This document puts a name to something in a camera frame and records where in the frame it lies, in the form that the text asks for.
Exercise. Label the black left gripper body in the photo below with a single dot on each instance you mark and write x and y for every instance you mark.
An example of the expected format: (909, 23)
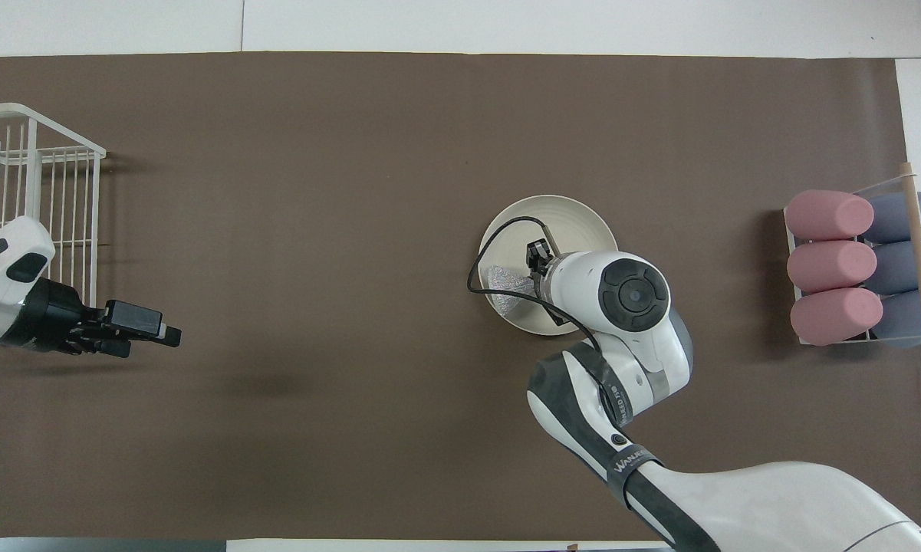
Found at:
(46, 322)

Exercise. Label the silver mesh sponge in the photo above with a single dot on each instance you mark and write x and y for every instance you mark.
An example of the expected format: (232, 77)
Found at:
(506, 295)

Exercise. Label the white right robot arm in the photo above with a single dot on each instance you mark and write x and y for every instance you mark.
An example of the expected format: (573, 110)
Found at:
(736, 506)

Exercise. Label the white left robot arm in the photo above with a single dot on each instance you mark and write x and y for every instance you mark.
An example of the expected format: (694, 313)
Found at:
(0, 276)

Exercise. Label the cream round plate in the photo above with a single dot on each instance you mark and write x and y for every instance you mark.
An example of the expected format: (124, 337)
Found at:
(575, 222)

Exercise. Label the brown table mat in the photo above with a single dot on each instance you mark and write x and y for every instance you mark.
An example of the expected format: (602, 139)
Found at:
(314, 230)

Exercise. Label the pink plastic cup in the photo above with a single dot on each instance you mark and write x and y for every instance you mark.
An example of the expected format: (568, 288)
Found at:
(832, 266)
(836, 316)
(828, 215)

